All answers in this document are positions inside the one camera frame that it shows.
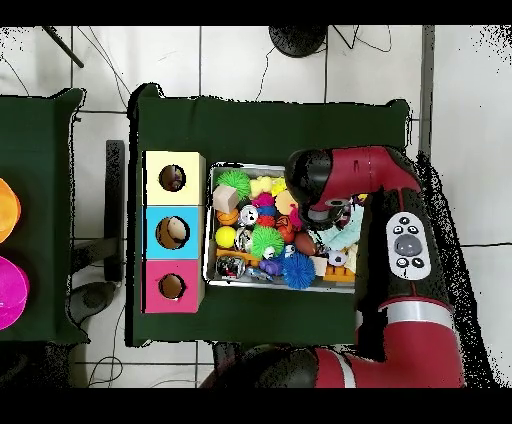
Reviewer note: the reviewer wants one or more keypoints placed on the green spiky rubber ball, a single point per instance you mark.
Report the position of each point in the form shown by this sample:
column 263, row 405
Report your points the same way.
column 234, row 182
column 267, row 242

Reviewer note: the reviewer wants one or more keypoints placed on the mint green waffle cloth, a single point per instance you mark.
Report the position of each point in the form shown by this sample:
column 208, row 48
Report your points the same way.
column 340, row 238

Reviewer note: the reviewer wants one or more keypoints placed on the white cloth with colourful spots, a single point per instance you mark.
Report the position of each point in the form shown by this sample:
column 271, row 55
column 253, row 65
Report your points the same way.
column 172, row 178

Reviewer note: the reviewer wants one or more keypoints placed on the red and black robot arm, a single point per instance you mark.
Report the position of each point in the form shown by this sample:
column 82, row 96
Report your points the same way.
column 400, row 280

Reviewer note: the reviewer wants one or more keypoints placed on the shallow metal mesh bin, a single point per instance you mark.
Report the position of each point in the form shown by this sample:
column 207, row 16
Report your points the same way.
column 212, row 224

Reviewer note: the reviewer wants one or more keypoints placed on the wooden box with three holes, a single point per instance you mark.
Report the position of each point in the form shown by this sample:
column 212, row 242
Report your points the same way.
column 168, row 196

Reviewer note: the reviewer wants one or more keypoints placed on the plain wooden cube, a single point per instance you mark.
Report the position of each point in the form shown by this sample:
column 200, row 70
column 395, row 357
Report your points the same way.
column 224, row 198

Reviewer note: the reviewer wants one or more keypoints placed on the blue spiky toy with eyes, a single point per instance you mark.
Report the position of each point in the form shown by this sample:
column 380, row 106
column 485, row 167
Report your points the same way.
column 298, row 270

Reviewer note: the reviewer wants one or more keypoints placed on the dark green table cloth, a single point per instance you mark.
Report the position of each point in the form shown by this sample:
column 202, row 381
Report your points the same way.
column 36, row 160
column 240, row 132

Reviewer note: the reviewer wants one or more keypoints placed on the cream waffle cloth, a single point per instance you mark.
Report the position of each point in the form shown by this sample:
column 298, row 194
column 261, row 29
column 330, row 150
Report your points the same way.
column 351, row 258

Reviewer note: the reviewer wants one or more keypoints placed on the black round stand base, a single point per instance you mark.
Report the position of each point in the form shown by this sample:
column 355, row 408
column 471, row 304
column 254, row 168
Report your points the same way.
column 298, row 40

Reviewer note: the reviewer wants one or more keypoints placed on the orange plastic dish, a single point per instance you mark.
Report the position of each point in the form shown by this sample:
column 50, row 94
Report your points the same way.
column 8, row 210

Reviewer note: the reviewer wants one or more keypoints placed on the black slanted rod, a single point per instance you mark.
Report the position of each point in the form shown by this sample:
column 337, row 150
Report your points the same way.
column 64, row 47

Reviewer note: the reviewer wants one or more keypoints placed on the pink plastic bowl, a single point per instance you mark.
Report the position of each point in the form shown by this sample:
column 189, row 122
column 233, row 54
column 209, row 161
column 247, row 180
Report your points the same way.
column 12, row 292

